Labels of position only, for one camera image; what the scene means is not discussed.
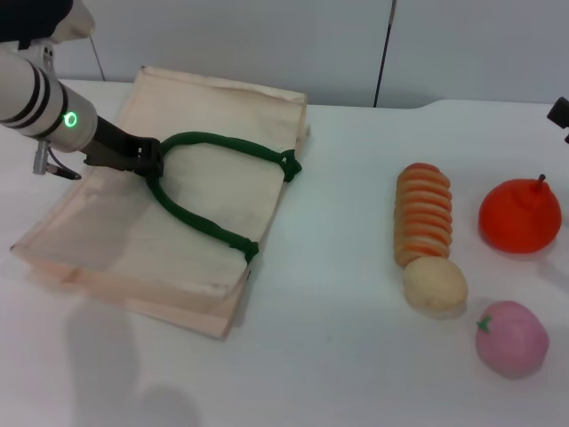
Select cream canvas bag green handles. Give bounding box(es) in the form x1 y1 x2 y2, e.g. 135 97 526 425
9 65 312 342

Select orange striped toy bread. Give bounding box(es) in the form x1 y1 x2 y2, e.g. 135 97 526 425
393 162 455 269

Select beige toy potato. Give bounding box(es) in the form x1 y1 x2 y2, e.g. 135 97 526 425
402 256 469 318

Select pink toy peach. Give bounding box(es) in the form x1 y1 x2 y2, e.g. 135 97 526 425
474 300 550 381

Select orange toy fruit with stem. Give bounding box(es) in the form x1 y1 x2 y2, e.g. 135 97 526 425
477 173 563 255

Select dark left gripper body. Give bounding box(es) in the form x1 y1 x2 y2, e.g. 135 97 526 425
83 116 140 173

